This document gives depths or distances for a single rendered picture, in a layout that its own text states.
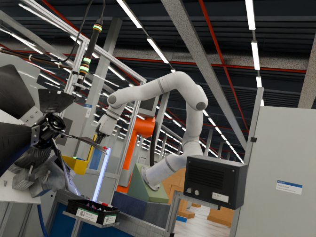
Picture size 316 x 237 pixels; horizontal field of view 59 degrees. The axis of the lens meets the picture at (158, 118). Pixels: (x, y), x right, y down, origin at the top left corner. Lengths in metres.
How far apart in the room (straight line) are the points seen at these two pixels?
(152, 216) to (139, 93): 0.78
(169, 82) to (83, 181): 1.41
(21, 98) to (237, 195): 1.06
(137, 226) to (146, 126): 4.12
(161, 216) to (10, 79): 1.19
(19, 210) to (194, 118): 1.44
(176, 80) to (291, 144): 1.53
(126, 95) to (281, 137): 1.71
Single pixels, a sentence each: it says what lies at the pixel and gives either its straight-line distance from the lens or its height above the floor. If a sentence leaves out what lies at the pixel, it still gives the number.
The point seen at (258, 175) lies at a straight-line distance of 2.78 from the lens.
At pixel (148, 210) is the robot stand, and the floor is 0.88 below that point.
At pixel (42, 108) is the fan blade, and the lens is 1.59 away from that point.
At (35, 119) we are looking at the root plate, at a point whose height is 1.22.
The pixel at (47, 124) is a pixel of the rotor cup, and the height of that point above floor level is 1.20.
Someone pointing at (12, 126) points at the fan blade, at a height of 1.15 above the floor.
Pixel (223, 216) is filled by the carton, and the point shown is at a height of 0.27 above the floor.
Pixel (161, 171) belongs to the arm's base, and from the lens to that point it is 1.86.
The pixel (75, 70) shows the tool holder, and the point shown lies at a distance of 1.57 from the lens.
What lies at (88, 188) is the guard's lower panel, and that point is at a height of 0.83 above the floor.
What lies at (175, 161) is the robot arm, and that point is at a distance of 1.82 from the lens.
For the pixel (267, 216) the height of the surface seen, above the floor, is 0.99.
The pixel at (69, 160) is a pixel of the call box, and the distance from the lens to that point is 1.92.
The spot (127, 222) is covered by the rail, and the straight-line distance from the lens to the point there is 1.57.
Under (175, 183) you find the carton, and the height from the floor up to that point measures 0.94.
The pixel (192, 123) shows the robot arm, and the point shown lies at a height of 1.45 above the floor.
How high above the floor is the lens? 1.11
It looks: 11 degrees up
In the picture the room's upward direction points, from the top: 15 degrees clockwise
